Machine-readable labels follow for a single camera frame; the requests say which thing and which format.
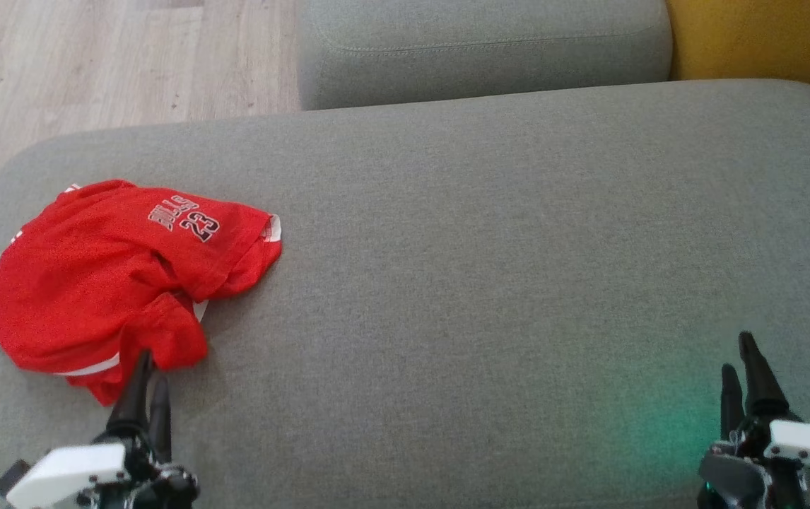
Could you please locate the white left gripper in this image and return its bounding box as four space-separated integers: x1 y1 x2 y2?
6 349 201 509

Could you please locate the large grey sofa seat cushion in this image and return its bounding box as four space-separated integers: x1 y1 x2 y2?
0 79 810 509

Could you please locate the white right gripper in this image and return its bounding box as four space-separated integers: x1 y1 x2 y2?
698 331 810 509

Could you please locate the small grey sofa seat cushion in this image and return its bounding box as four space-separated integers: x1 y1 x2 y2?
297 0 673 110

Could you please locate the red basketball shorts number 23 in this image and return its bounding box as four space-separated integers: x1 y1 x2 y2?
0 180 283 375

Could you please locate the yellow sofa backrest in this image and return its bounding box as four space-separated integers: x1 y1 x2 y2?
665 0 810 110

